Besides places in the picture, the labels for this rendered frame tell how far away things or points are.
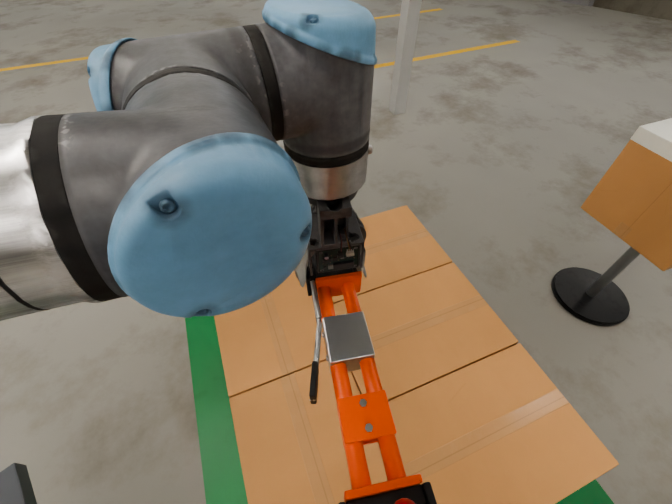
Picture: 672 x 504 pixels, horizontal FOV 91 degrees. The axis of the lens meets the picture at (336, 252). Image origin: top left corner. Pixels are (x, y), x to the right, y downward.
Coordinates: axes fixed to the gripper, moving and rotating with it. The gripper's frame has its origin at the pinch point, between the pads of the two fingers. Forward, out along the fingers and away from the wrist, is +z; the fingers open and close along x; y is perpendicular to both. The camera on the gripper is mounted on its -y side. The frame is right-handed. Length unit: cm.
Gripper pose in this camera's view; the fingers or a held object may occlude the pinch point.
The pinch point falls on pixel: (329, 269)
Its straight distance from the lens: 55.1
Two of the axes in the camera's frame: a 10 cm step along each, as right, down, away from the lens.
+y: 1.8, 7.4, -6.4
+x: 9.8, -1.4, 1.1
